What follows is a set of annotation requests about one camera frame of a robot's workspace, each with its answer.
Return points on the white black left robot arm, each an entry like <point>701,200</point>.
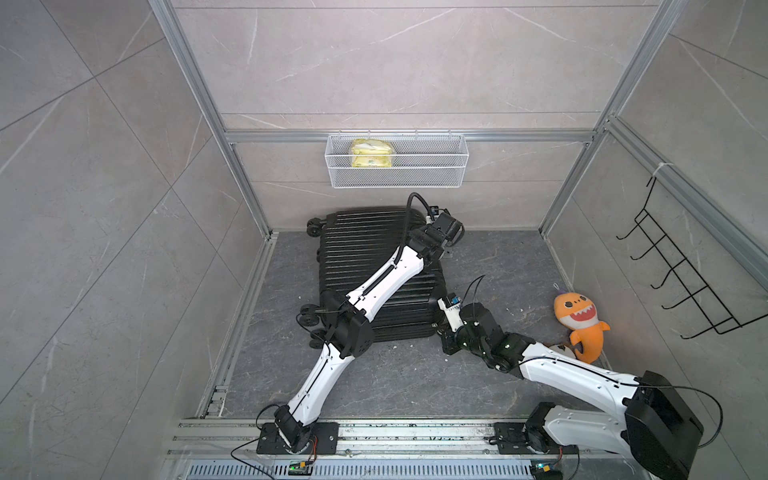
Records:
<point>347,318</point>

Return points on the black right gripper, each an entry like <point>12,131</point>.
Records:
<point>447,345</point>

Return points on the yellow packet in basket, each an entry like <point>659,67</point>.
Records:
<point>371,153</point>

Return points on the black wire hook rack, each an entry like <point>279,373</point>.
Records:
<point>697,290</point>

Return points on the orange shark plush toy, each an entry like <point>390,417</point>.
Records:
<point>579,314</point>

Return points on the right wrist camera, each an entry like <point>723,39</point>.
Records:
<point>451,306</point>

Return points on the white wire mesh basket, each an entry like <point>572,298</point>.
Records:
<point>420,161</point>

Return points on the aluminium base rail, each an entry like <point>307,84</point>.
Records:
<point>382,449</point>

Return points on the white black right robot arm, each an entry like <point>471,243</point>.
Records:
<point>644,417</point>

